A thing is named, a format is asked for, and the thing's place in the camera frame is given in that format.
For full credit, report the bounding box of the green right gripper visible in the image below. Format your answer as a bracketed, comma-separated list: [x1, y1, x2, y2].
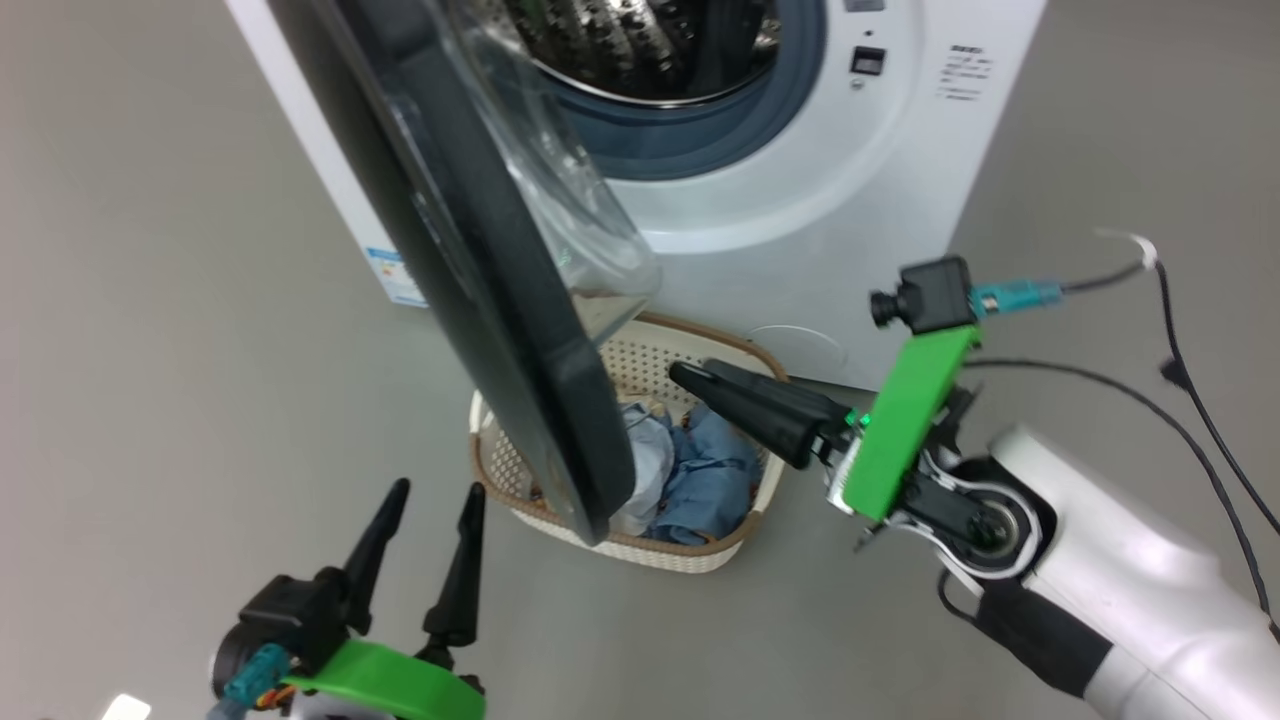
[667, 324, 985, 523]

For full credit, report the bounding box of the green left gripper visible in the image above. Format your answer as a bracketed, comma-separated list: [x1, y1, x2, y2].
[282, 477, 489, 720]

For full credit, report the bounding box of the blue clothing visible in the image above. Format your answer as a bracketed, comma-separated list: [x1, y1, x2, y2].
[645, 398, 767, 547]

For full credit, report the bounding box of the light grey white clothing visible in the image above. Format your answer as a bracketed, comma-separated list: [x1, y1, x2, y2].
[608, 398, 678, 538]

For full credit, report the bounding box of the dark washing machine door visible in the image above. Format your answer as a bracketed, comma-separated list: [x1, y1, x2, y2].
[268, 0, 663, 547]

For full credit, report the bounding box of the cream perforated laundry basket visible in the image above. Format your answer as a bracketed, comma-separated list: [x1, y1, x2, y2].
[468, 311, 791, 575]

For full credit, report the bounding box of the white front-load washing machine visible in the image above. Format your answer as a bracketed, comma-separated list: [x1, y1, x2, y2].
[225, 0, 1049, 393]

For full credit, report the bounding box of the grey rubber door gasket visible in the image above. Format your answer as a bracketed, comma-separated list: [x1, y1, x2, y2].
[545, 0, 828, 182]

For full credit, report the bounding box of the round white filter cover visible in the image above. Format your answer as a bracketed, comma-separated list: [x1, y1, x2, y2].
[745, 324, 847, 379]

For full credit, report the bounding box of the blue energy label sticker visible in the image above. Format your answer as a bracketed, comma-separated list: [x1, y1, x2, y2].
[365, 246, 429, 308]

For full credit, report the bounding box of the stainless steel washer drum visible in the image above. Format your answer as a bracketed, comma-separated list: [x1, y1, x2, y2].
[500, 0, 783, 103]

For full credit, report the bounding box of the cable with teal orange connector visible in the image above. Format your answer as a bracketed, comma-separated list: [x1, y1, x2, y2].
[205, 644, 297, 720]

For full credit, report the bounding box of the camera cable with teal connector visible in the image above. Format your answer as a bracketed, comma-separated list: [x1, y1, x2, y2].
[968, 230, 1280, 536]

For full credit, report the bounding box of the thin black cable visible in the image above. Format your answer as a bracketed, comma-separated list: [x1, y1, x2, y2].
[962, 358, 1280, 641]

